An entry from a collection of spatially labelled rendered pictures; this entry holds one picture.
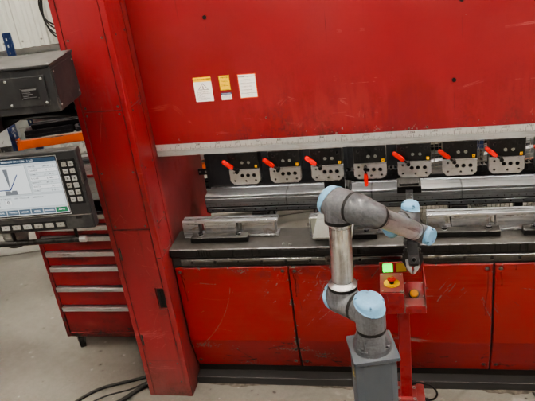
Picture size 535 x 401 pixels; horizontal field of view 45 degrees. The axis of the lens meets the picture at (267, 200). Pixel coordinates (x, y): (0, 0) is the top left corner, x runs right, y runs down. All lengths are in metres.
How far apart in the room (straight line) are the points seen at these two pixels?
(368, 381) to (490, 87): 1.33
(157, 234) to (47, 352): 1.52
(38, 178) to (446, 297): 1.94
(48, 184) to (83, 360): 1.66
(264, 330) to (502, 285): 1.21
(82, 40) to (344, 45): 1.12
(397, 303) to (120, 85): 1.55
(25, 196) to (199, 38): 1.01
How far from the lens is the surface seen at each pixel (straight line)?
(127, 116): 2.93
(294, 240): 3.18
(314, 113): 2.94
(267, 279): 3.24
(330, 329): 3.37
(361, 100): 2.90
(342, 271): 2.48
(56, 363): 4.27
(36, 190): 2.85
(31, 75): 2.70
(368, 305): 2.45
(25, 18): 7.43
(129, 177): 3.05
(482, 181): 3.43
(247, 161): 3.07
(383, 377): 2.62
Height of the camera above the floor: 2.41
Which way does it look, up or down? 25 degrees down
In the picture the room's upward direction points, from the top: 8 degrees counter-clockwise
